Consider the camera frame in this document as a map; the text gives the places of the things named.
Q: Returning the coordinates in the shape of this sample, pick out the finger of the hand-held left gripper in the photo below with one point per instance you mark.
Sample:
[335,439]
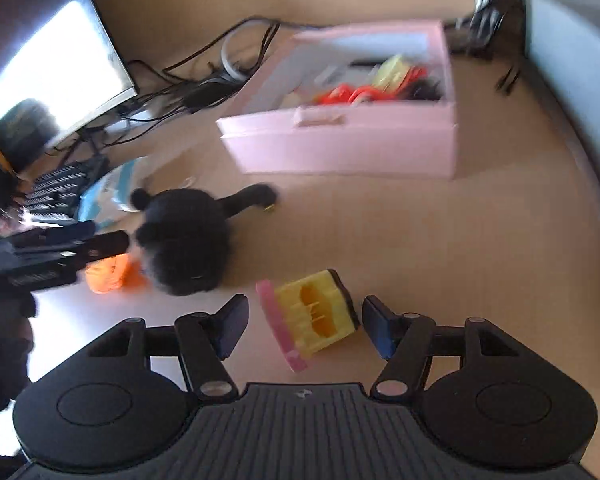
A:
[232,327]
[75,231]
[107,244]

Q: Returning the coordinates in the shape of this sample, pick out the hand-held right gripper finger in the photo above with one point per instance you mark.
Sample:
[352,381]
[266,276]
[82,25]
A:
[380,327]

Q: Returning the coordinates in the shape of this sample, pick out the orange toy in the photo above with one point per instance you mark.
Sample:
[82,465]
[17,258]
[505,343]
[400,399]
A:
[107,275]

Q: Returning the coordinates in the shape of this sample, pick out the yellow and pink toy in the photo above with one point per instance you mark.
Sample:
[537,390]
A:
[315,320]

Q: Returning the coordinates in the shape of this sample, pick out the black plush toy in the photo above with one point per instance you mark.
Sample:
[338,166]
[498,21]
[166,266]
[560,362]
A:
[180,240]

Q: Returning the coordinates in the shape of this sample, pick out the pink cardboard box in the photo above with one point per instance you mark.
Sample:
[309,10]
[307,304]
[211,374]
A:
[355,145]

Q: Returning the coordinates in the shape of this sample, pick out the small yellow toy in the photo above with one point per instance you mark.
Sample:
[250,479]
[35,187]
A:
[392,72]

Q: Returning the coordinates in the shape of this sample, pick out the wooden desktop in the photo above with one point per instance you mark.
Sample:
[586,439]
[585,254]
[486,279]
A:
[505,235]

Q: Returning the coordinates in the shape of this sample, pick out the black keyboard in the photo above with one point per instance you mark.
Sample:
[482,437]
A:
[55,190]

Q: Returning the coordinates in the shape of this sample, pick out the blue tissue packet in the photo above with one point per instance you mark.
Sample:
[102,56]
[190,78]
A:
[110,185]

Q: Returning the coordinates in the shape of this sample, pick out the white power strip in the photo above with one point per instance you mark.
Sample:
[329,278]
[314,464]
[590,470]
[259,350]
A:
[125,122]

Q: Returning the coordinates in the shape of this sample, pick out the black computer monitor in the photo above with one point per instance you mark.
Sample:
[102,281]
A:
[55,60]

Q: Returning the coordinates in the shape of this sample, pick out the black power adapter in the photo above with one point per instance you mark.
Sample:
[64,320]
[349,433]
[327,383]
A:
[205,92]

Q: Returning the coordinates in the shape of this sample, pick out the computer case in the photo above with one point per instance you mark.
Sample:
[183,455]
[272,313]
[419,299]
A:
[580,60]

